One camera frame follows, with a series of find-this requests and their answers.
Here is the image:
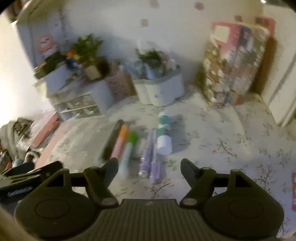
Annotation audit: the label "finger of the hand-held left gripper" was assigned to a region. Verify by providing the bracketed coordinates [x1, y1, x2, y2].
[0, 161, 63, 186]

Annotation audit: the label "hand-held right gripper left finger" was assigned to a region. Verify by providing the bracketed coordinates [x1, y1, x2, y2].
[45, 158, 119, 207]

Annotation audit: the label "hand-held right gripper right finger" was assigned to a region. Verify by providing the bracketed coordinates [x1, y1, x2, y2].
[180, 159, 253, 207]

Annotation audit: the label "orange cap highlighter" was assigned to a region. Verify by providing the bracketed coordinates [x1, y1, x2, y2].
[110, 125, 129, 161]

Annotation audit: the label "black marker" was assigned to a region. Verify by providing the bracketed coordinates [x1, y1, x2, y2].
[101, 119, 124, 161]

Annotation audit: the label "slim purple mechanical pencil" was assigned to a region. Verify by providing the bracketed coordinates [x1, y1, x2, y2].
[149, 137, 163, 185]

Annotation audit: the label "purple pen with globe top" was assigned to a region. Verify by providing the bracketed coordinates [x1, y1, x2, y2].
[138, 128, 154, 178]

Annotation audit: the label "green and white glue stick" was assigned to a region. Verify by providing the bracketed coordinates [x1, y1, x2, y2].
[156, 112, 173, 155]

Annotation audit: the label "pink books in plastic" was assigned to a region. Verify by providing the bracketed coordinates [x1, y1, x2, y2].
[30, 113, 61, 149]

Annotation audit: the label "grey cloth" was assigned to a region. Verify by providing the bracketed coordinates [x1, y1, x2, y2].
[0, 118, 38, 163]

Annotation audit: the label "floral tablecloth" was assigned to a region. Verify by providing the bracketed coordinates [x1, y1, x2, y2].
[40, 85, 296, 241]

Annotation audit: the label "white drawer cabinet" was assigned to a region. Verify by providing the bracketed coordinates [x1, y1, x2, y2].
[47, 79, 114, 121]

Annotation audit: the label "pink lattice pen holder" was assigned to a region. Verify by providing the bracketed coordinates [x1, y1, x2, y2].
[105, 70, 137, 103]

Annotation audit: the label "white flower-shaped pen holder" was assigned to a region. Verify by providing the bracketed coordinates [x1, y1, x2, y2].
[131, 68, 185, 106]

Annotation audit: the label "white storage box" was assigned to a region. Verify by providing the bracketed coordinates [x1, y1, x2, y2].
[43, 62, 77, 93]

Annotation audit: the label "dark green box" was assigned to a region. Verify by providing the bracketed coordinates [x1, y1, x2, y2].
[34, 52, 68, 80]

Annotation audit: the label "potted bamboo plant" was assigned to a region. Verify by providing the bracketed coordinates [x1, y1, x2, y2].
[72, 34, 110, 80]

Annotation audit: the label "red flat item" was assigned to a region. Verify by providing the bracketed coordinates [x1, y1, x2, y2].
[291, 171, 296, 212]

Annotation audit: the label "colourful puzzle cube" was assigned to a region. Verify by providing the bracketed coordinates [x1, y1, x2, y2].
[65, 49, 82, 70]

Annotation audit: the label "pastel figurine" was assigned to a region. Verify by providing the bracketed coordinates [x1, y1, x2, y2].
[39, 34, 56, 57]

